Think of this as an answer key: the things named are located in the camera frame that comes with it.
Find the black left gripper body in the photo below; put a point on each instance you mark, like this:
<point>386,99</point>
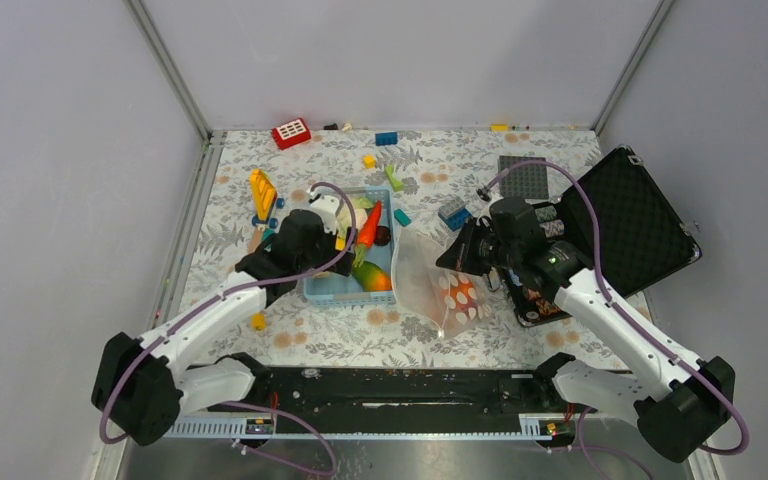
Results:
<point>325,254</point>

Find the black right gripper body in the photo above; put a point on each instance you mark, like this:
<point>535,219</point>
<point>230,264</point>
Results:
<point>481,249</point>

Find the orange toy carrot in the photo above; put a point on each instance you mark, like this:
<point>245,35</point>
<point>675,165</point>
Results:
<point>365,236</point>

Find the dark red toy fig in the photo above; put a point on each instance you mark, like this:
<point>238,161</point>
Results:
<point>383,236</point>

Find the clear polka dot zip bag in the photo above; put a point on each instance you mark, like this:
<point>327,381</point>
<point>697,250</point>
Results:
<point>449,302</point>

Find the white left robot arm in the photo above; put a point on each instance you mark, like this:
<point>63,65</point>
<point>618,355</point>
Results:
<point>145,383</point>

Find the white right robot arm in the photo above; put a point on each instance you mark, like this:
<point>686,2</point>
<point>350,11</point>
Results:
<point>676,399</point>

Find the toy cauliflower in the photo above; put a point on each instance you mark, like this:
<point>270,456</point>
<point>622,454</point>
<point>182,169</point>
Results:
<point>354,214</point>

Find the yellow toy truck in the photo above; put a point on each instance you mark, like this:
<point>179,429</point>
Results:
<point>266,201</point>

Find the blue grey brick stack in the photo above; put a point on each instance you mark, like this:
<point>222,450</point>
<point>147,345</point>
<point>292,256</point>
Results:
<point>454,214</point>

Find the grey building baseplate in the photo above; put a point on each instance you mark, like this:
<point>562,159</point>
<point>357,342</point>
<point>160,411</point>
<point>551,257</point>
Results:
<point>529,182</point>

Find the small yellow brick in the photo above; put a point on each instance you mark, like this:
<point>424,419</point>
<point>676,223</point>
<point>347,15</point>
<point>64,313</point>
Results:
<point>258,322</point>

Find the black poker chip case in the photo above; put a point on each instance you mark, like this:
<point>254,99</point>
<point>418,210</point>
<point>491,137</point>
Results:
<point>642,238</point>

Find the small yellow cube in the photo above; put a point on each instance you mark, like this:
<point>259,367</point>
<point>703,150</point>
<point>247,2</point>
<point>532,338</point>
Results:
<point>369,161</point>

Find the red white toy brick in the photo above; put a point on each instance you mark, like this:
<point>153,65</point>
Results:
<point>291,134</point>

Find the green toy piece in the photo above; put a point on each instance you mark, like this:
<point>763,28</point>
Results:
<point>395,183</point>

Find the blue toy brick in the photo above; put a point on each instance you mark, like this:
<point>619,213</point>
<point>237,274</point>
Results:
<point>386,138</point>

